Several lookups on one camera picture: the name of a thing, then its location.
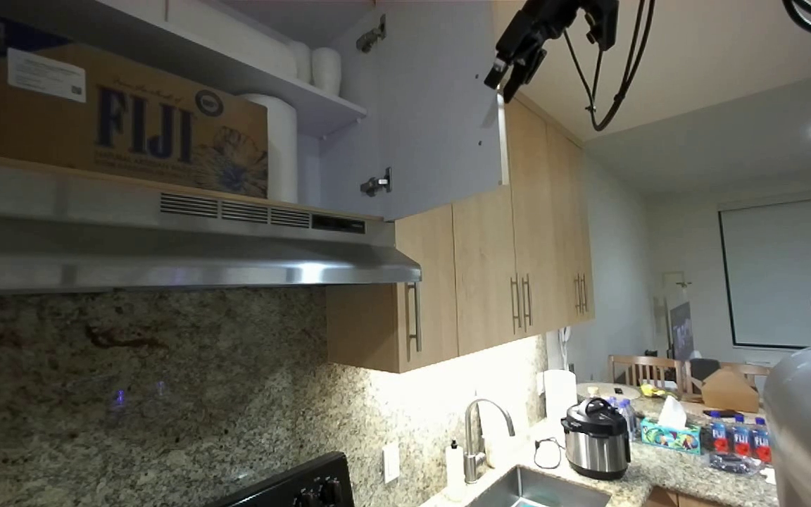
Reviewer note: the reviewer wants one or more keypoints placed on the wooden wall cabinets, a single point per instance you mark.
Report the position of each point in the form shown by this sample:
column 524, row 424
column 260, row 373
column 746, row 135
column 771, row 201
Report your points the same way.
column 500, row 264

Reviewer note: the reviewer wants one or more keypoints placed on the cabinet door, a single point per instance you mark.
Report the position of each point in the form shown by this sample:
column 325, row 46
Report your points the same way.
column 431, row 128

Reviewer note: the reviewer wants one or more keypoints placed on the white soap dispenser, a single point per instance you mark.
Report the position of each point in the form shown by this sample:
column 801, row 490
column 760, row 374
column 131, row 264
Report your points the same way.
column 453, row 463

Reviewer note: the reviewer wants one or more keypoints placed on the silver black pressure cooker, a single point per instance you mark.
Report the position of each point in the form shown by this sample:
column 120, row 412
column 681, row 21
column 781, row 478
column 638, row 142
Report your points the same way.
column 595, row 440

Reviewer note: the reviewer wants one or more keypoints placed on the stainless steel sink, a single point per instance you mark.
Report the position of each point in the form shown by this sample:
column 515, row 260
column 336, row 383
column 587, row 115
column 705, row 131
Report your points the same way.
column 534, row 487

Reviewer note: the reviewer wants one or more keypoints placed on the wooden chair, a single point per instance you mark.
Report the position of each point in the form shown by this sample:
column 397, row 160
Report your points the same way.
column 638, row 369

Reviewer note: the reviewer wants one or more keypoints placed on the silver kitchen faucet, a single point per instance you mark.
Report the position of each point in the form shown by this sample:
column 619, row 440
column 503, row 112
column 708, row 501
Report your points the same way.
column 477, row 456

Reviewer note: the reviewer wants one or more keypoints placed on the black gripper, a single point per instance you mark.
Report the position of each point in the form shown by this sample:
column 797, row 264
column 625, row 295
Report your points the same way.
column 521, row 39

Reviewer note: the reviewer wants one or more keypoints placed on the water bottle pack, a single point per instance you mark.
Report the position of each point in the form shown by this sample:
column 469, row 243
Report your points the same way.
column 735, row 442

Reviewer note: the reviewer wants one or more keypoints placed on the white projector screen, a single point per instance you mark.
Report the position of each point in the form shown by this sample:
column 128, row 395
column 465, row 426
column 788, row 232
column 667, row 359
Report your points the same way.
column 766, row 271

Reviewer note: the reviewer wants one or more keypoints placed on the Fiji cardboard box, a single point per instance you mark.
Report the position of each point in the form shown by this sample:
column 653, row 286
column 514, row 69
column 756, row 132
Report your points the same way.
column 75, row 105

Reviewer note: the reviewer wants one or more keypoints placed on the stainless steel range hood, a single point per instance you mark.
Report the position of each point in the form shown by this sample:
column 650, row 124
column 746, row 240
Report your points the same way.
column 77, row 232

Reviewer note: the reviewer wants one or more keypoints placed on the black stove control panel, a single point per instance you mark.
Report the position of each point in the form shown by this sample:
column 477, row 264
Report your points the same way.
column 315, row 483

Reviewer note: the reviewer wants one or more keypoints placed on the green tissue box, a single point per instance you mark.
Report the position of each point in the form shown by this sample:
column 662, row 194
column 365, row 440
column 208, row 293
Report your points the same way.
column 670, row 429

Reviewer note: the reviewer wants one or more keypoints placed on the white cups on shelf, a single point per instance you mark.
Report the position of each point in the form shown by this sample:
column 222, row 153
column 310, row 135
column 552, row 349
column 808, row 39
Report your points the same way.
column 320, row 64

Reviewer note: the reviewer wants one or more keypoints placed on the white countertop paper roll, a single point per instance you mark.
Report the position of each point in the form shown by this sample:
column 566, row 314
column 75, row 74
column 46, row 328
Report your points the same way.
column 560, row 391

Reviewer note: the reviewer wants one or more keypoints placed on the white paper towel roll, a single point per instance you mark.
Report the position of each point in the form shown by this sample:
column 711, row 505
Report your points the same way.
column 281, row 148

